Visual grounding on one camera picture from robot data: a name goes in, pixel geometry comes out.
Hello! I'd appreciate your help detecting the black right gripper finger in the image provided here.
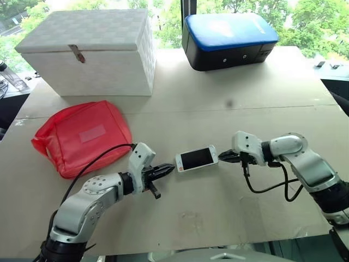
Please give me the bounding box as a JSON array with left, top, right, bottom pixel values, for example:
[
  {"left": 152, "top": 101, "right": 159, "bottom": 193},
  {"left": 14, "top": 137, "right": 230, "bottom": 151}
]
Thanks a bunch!
[
  {"left": 219, "top": 148, "right": 241, "bottom": 158},
  {"left": 219, "top": 156, "right": 243, "bottom": 164}
]

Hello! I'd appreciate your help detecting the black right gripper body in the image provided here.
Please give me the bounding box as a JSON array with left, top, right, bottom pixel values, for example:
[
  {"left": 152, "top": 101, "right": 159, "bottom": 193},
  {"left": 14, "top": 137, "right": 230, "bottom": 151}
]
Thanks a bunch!
[{"left": 239, "top": 152, "right": 258, "bottom": 166}]

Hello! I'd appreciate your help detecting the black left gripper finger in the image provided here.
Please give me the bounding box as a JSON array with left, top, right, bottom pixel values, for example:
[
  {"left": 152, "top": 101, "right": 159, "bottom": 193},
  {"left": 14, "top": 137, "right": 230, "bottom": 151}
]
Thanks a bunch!
[
  {"left": 152, "top": 163, "right": 176, "bottom": 174},
  {"left": 152, "top": 169, "right": 175, "bottom": 181}
]

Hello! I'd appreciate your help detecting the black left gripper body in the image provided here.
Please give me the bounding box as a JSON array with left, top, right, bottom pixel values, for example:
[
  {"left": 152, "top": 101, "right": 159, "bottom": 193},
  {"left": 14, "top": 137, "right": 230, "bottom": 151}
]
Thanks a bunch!
[{"left": 142, "top": 165, "right": 163, "bottom": 200}]

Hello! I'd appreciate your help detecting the white smartphone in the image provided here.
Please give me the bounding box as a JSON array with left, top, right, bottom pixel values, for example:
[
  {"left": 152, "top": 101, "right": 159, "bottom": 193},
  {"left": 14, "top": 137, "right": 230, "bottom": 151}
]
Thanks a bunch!
[{"left": 175, "top": 146, "right": 219, "bottom": 173}]

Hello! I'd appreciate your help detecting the blue and black padded case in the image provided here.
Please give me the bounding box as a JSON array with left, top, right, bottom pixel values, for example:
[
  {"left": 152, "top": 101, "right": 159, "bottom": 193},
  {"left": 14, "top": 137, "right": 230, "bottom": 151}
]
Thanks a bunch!
[{"left": 181, "top": 13, "right": 280, "bottom": 73}]

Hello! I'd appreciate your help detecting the red fabric pouch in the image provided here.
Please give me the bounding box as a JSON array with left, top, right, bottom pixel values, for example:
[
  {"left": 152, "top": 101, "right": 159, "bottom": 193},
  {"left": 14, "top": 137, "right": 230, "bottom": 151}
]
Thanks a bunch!
[{"left": 31, "top": 100, "right": 134, "bottom": 180}]

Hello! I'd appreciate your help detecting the white woven storage box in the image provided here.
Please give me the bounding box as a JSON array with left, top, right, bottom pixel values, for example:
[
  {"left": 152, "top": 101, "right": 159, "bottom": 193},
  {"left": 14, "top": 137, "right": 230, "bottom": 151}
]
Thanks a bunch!
[{"left": 14, "top": 8, "right": 158, "bottom": 97}]

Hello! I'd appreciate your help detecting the clear bottle with black cap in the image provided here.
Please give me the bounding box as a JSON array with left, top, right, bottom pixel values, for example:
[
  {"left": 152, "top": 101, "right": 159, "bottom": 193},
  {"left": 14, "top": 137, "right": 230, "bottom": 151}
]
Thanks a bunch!
[{"left": 0, "top": 61, "right": 28, "bottom": 91}]

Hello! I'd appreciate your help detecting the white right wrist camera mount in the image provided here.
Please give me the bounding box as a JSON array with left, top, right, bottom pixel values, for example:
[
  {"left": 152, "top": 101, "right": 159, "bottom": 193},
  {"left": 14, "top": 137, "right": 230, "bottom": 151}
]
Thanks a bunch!
[{"left": 231, "top": 130, "right": 267, "bottom": 166}]

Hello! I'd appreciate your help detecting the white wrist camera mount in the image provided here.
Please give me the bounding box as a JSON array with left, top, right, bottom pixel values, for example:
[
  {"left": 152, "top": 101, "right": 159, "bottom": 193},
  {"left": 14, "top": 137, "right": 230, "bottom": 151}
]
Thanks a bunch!
[
  {"left": 128, "top": 141, "right": 157, "bottom": 194},
  {"left": 231, "top": 130, "right": 267, "bottom": 166}
]

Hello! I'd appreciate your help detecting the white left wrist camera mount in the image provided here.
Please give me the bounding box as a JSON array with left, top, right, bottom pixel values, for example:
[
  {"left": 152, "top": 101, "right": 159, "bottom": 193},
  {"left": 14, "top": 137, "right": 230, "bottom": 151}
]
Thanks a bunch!
[{"left": 128, "top": 141, "right": 157, "bottom": 194}]

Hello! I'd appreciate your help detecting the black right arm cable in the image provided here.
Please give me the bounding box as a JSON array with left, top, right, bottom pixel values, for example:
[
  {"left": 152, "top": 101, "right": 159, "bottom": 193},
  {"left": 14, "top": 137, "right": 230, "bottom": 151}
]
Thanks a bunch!
[{"left": 242, "top": 160, "right": 304, "bottom": 203}]

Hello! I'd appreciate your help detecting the black window frame post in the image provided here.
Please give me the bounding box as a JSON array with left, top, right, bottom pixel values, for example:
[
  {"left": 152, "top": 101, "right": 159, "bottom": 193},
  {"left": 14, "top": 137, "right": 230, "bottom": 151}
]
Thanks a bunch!
[{"left": 180, "top": 0, "right": 197, "bottom": 20}]

